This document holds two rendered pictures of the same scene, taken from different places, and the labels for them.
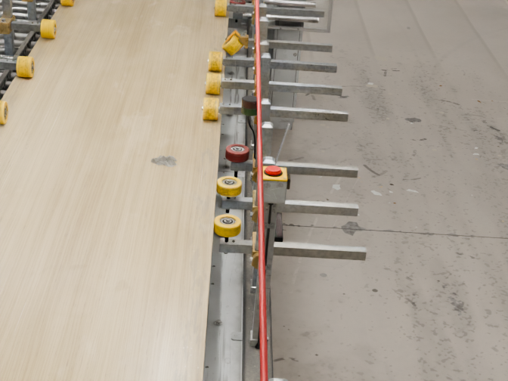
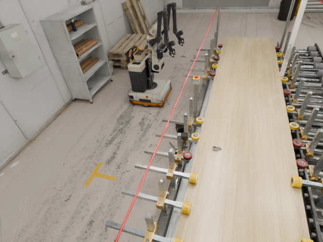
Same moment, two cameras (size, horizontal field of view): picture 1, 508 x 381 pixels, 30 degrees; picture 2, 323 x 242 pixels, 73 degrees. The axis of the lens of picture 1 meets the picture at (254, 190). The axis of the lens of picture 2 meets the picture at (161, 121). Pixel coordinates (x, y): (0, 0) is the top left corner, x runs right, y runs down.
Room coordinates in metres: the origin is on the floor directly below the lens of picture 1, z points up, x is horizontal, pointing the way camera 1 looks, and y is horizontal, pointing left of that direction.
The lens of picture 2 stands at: (4.14, 0.39, 2.38)
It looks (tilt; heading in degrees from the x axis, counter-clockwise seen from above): 40 degrees down; 204
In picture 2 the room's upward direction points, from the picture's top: 6 degrees counter-clockwise
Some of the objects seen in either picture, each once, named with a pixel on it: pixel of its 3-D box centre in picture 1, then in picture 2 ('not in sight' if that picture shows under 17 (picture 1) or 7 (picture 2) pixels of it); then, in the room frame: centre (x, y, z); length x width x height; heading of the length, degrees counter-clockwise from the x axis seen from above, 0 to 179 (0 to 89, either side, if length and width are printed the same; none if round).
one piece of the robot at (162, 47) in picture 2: not in sight; (161, 49); (0.94, -0.88, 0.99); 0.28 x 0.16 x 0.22; 2
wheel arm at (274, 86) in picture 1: (277, 86); (153, 198); (3.42, -0.06, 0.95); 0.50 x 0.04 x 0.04; 92
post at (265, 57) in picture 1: (261, 117); (172, 169); (3.12, 0.00, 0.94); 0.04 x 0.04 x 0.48; 2
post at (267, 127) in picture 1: (261, 193); (186, 132); (2.63, -0.02, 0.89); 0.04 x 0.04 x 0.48; 2
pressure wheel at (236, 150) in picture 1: (236, 162); (187, 158); (2.91, 0.07, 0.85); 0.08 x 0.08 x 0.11
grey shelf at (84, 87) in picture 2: not in sight; (82, 55); (0.96, -2.49, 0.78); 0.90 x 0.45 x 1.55; 2
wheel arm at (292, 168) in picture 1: (294, 168); (166, 155); (2.92, -0.13, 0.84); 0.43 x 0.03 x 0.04; 92
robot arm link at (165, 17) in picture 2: not in sight; (165, 27); (1.15, -0.70, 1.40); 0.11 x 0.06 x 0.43; 2
